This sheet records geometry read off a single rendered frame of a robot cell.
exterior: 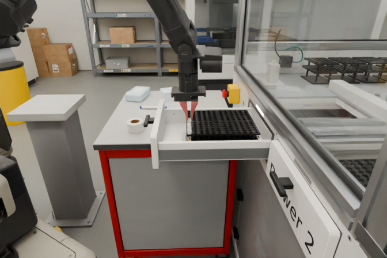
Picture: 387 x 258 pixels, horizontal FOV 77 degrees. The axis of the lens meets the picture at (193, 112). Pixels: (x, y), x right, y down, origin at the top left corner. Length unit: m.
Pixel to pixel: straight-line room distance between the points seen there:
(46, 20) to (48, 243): 4.64
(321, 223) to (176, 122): 0.61
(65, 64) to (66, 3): 1.09
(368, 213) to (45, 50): 5.12
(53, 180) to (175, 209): 0.78
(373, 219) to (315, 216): 0.12
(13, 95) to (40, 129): 1.79
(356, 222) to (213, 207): 0.83
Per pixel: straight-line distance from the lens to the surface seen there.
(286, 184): 0.57
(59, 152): 1.54
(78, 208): 1.77
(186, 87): 0.71
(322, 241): 0.50
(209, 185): 1.11
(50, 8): 5.50
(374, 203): 0.42
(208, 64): 0.69
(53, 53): 5.19
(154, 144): 0.68
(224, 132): 0.75
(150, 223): 1.28
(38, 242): 1.42
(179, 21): 0.61
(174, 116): 0.93
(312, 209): 0.51
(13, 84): 3.25
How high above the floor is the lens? 1.26
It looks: 24 degrees down
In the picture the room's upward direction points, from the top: straight up
